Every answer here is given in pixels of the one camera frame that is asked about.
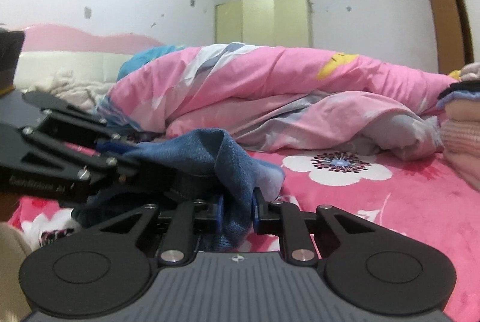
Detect cream yellow wardrobe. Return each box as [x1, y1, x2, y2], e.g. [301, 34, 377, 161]
[215, 0, 313, 48]

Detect brown wooden door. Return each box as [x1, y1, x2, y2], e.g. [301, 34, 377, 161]
[430, 0, 474, 74]

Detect blue pillow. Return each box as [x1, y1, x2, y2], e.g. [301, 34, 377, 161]
[116, 45, 185, 81]

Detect blue denim jeans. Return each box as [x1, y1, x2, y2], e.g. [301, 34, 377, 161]
[72, 129, 285, 251]

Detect tall folded clothes stack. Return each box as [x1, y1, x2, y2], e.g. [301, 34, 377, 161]
[437, 62, 479, 190]

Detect pink grey quilt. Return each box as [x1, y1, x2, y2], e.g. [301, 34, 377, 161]
[96, 43, 453, 160]

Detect cream crumpled clothes pile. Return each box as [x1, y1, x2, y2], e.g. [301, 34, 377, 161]
[26, 69, 113, 112]

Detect pink white headboard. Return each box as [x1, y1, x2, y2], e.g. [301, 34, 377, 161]
[14, 24, 161, 90]

